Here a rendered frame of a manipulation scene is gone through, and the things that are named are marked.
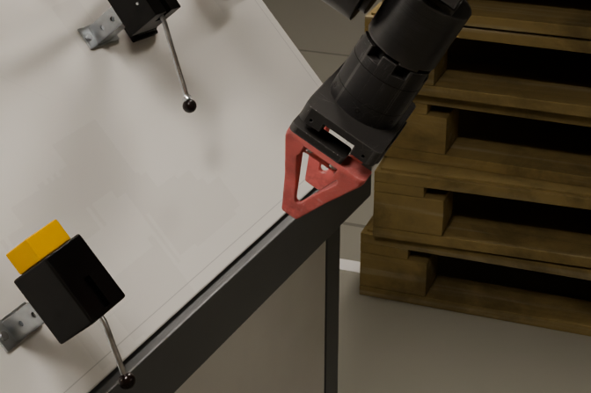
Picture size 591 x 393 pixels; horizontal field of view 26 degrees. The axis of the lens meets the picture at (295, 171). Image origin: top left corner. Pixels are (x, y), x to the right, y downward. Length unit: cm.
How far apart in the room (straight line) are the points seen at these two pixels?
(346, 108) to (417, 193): 183
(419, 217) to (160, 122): 154
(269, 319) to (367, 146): 58
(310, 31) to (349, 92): 372
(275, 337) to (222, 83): 30
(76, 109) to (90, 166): 6
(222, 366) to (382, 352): 138
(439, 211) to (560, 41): 46
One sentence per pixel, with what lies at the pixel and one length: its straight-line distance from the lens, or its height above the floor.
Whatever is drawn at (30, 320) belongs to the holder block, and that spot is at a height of 95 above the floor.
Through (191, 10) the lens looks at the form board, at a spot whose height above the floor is 105.
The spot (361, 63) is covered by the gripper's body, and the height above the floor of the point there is 117.
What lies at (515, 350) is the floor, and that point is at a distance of 277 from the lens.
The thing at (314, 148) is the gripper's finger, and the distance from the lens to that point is 92.
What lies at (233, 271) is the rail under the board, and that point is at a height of 86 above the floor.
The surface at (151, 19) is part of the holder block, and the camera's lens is 123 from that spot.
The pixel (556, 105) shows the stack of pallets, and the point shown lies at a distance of 265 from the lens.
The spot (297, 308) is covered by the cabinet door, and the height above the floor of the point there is 70.
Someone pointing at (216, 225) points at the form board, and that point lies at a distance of 127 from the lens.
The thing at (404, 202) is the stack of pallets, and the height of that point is 26.
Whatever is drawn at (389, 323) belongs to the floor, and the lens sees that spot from 283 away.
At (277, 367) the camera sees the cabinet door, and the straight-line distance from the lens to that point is 151.
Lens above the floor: 148
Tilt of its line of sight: 25 degrees down
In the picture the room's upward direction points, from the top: straight up
